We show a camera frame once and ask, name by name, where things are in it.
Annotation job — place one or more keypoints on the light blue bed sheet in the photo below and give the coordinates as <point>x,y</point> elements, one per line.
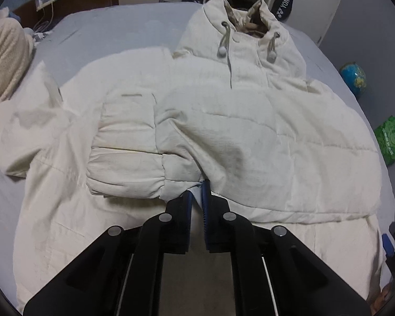
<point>112,26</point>

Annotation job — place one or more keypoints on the cream knitted blanket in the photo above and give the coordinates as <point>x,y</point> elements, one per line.
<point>16,53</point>

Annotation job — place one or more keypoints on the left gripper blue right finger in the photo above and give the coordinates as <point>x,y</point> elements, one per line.
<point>224,230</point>

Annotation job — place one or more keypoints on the blue world globe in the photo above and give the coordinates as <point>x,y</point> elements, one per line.
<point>354,77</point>

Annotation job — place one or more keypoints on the brown wooden headboard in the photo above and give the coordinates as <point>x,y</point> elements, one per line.
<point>56,11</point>

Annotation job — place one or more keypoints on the white hooded puffer jacket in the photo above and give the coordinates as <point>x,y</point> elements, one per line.
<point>200,131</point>

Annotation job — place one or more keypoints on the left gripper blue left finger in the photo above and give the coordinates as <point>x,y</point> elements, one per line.
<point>169,232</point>

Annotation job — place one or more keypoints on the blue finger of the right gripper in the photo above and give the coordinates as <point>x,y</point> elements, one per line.
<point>387,246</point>

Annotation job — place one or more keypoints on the white room door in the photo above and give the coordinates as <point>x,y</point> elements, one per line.
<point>313,17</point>

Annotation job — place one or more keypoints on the green shopping bag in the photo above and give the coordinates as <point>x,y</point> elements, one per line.
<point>385,135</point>

